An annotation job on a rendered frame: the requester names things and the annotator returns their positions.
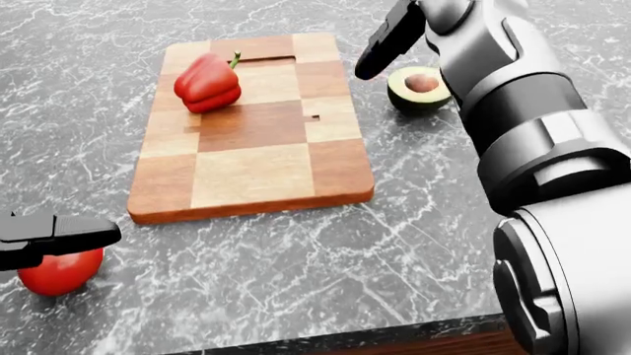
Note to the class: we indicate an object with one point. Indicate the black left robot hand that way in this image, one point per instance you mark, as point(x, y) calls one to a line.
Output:
point(59, 231)

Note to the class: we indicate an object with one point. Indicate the red tomato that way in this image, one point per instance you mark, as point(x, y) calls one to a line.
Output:
point(61, 271)

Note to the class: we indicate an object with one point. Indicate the halved avocado with pit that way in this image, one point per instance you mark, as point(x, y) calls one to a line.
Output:
point(418, 90)

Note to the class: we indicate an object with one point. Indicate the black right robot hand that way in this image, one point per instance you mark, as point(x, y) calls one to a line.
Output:
point(389, 40)

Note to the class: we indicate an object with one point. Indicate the checkered wooden cutting board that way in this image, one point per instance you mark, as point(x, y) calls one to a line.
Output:
point(251, 148)

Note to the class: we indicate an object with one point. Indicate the red bell pepper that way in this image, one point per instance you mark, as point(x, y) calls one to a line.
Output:
point(209, 85)

